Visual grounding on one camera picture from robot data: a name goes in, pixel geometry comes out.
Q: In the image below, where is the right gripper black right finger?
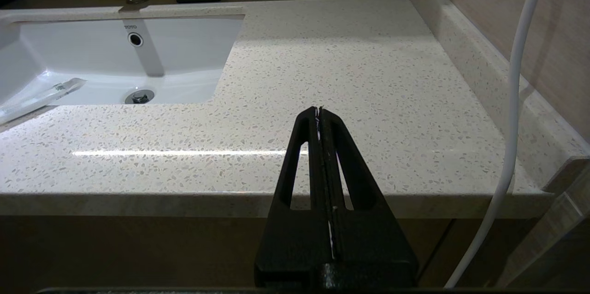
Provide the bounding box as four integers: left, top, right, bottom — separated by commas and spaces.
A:
320, 107, 418, 285

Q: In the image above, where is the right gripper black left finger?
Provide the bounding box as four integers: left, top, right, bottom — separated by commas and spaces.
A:
254, 106, 333, 285

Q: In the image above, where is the green-banded pack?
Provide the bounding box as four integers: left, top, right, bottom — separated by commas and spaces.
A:
0, 77, 88, 125

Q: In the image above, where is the vanity cabinet front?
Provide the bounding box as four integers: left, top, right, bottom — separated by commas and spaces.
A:
0, 213, 461, 291

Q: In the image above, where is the chrome sink drain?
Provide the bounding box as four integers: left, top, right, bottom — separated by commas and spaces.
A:
124, 89, 155, 105

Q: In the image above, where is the white sink basin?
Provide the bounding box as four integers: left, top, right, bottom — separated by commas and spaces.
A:
0, 7, 245, 122

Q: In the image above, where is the white cable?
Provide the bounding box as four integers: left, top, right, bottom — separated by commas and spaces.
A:
443, 0, 554, 289

